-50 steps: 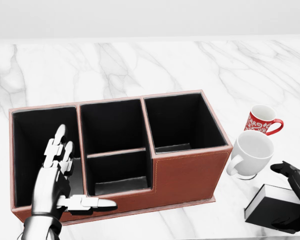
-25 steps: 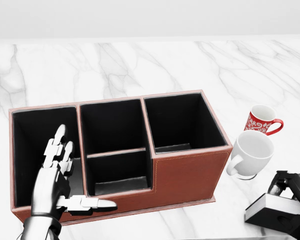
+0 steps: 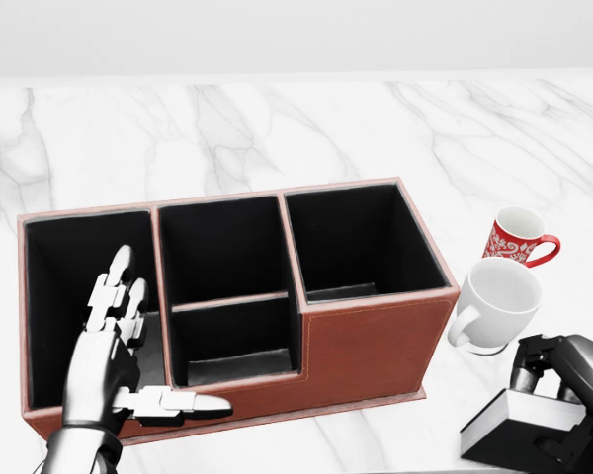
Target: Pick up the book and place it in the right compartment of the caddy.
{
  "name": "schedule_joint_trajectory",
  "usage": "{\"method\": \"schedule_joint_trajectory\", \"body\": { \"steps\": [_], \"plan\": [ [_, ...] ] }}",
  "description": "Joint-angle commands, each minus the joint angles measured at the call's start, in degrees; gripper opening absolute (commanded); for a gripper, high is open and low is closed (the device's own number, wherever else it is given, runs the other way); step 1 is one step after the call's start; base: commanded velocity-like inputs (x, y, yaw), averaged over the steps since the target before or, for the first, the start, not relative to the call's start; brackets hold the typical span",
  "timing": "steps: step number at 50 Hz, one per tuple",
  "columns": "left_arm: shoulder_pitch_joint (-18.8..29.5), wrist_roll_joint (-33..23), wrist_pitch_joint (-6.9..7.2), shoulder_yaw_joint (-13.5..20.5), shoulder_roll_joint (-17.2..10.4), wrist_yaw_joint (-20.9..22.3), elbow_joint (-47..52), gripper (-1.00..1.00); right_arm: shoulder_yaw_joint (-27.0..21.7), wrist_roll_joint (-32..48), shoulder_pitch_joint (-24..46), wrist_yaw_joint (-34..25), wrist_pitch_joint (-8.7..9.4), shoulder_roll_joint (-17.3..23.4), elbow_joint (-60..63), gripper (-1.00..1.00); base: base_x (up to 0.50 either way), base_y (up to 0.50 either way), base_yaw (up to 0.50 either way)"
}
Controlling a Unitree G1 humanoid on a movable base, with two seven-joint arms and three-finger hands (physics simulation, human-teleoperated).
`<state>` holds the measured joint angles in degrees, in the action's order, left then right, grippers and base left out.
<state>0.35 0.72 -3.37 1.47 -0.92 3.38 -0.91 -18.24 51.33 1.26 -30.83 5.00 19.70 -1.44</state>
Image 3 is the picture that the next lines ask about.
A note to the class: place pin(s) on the black book with white pages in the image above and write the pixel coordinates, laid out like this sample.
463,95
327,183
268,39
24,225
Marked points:
514,434

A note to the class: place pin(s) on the red-brown desk caddy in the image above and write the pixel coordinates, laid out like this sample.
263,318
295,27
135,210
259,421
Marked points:
365,340

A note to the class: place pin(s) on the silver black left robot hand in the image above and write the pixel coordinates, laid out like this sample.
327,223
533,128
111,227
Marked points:
95,364

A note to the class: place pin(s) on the red patterned mug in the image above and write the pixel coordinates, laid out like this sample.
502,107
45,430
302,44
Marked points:
510,241

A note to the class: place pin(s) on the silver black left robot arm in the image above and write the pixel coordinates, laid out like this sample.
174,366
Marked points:
74,451

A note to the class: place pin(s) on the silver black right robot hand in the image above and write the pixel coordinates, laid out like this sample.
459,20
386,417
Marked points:
568,375

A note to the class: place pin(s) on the plain white mug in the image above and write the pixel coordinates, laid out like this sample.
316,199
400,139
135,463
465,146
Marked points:
499,306

